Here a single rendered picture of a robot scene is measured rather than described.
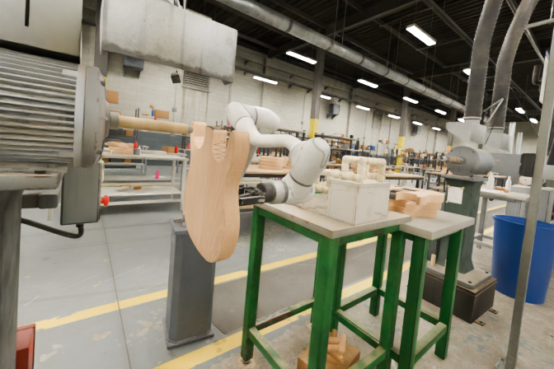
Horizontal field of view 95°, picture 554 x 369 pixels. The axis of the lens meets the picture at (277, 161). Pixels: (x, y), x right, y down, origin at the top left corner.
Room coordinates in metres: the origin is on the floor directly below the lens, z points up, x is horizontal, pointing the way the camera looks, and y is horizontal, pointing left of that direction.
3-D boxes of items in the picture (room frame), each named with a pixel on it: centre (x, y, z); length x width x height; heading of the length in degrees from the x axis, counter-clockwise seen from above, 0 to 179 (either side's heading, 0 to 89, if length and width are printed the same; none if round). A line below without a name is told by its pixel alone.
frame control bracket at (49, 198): (0.74, 0.66, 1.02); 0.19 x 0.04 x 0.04; 37
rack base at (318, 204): (1.28, -0.29, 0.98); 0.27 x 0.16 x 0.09; 131
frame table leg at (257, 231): (1.37, 0.07, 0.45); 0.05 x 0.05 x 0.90; 37
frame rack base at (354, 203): (1.16, -0.39, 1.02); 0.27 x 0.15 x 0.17; 131
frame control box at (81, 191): (0.79, 0.69, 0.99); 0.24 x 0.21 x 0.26; 127
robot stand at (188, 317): (1.59, 0.48, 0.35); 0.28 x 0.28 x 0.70; 30
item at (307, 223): (1.34, -0.30, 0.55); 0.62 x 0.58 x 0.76; 127
